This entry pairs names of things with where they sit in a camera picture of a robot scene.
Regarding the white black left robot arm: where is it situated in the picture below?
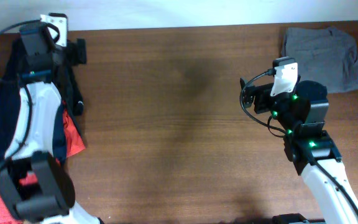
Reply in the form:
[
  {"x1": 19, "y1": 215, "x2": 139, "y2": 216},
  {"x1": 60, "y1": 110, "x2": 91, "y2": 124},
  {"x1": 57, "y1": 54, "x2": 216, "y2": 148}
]
[{"x1": 0, "y1": 20, "x2": 102, "y2": 223}]

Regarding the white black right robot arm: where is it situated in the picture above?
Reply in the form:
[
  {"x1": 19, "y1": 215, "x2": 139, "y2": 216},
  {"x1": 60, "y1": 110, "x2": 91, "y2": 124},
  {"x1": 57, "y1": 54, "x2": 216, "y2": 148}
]
[{"x1": 239, "y1": 79, "x2": 358, "y2": 223}]

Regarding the folded grey garment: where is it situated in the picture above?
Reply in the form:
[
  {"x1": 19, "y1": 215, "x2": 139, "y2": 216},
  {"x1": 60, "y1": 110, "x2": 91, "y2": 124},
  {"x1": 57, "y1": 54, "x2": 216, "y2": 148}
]
[{"x1": 281, "y1": 27, "x2": 358, "y2": 93}]

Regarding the black garment with white trim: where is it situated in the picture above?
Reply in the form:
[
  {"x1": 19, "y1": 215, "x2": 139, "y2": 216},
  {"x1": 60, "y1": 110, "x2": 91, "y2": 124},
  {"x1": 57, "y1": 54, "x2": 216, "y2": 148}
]
[{"x1": 0, "y1": 39, "x2": 84, "y2": 162}]

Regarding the red printed t-shirt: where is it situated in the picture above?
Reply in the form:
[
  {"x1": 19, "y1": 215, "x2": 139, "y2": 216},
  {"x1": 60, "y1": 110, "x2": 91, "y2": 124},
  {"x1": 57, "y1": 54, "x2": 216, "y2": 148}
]
[{"x1": 0, "y1": 108, "x2": 85, "y2": 223}]

